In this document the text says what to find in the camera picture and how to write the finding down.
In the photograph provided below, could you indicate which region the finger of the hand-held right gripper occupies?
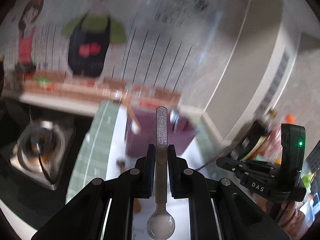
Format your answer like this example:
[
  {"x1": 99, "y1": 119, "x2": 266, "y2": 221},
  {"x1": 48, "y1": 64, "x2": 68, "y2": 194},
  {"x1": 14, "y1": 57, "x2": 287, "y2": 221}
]
[{"x1": 216, "y1": 157, "x2": 253, "y2": 178}]

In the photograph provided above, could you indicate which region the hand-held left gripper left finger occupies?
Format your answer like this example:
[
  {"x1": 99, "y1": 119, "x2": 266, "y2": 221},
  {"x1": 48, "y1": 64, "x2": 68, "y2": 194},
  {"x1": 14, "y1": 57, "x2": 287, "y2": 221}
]
[{"x1": 31, "y1": 144, "x2": 157, "y2": 240}]

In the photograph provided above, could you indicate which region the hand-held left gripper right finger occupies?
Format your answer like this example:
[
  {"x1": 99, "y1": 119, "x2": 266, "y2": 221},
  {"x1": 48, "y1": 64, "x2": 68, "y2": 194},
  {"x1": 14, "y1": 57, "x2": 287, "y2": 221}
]
[{"x1": 167, "y1": 144, "x2": 288, "y2": 240}]

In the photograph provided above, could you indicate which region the purple plastic utensil box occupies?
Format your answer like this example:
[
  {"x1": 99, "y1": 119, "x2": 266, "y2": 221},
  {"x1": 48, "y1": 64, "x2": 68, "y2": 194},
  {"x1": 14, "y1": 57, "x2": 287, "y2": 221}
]
[{"x1": 125, "y1": 102, "x2": 198, "y2": 159}]

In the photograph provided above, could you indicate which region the glitter-handled metal spoon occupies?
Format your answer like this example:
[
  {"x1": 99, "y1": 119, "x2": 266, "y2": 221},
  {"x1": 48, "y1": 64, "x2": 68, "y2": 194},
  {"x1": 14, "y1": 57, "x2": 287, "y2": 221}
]
[{"x1": 146, "y1": 106, "x2": 175, "y2": 240}]

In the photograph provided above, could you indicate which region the small metal spoon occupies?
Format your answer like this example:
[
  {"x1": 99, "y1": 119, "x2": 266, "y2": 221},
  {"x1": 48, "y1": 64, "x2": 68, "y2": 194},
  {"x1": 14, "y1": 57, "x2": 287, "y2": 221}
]
[{"x1": 170, "y1": 109, "x2": 180, "y2": 132}]

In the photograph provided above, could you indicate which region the wooden spoon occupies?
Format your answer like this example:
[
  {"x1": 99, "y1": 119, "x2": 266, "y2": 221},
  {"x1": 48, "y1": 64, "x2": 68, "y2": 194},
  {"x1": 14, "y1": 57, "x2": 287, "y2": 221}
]
[{"x1": 124, "y1": 96, "x2": 142, "y2": 132}]

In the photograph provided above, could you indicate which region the person's right hand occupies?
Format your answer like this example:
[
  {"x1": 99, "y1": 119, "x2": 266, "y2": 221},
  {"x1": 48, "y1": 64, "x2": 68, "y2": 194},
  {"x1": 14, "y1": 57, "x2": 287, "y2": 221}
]
[{"x1": 257, "y1": 195, "x2": 315, "y2": 240}]

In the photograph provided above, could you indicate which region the black shovel-shaped spoon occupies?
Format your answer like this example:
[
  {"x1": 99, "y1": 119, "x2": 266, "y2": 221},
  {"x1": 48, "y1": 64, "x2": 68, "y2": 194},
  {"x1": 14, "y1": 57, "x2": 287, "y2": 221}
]
[{"x1": 116, "y1": 159, "x2": 128, "y2": 173}]

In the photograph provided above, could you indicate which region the dark soy sauce bottle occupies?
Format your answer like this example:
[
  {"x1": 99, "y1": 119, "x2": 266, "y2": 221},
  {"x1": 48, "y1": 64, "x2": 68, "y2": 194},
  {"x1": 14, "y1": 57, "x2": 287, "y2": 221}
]
[{"x1": 230, "y1": 110, "x2": 277, "y2": 160}]

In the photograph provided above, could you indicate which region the green plastic bag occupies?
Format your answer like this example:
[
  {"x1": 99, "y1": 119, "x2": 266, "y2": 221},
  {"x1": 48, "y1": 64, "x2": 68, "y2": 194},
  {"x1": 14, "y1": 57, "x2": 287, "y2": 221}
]
[{"x1": 301, "y1": 172, "x2": 315, "y2": 195}]

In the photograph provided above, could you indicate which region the green checked tablecloth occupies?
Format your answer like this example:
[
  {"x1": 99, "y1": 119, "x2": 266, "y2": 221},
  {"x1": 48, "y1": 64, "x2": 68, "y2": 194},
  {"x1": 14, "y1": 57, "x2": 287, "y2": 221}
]
[{"x1": 65, "y1": 100, "x2": 225, "y2": 240}]

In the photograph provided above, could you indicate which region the orange cap chili bottle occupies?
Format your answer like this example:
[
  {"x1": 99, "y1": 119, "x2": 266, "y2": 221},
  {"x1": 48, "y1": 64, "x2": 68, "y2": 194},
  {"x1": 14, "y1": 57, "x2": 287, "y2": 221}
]
[{"x1": 260, "y1": 114, "x2": 297, "y2": 160}]

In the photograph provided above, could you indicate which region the clear plastic container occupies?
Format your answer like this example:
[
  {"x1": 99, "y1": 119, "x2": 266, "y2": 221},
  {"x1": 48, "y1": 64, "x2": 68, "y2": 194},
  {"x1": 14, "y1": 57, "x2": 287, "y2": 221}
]
[{"x1": 112, "y1": 86, "x2": 160, "y2": 100}]

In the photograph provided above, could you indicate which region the cartoon couple wall poster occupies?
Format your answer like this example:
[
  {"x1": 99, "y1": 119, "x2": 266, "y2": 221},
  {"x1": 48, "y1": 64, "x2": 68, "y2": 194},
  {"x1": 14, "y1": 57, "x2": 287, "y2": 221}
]
[{"x1": 0, "y1": 0, "x2": 225, "y2": 105}]

